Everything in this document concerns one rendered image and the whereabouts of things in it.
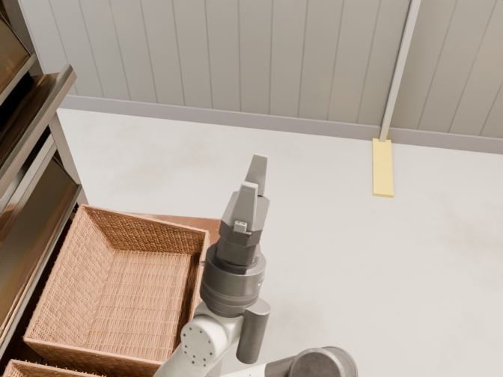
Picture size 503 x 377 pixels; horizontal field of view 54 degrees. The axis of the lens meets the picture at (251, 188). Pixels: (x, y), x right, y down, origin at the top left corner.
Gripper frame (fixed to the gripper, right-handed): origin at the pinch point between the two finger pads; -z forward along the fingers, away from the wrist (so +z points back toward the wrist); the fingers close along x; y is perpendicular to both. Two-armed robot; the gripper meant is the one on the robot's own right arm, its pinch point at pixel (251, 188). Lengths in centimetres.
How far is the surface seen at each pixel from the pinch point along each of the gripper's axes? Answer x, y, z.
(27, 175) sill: -66, 70, 42
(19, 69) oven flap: -63, 71, 10
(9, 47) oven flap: -65, 75, 6
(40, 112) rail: -53, 59, 17
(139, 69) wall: -262, 106, 52
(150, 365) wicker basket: -51, 21, 88
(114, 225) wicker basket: -99, 54, 73
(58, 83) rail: -64, 61, 12
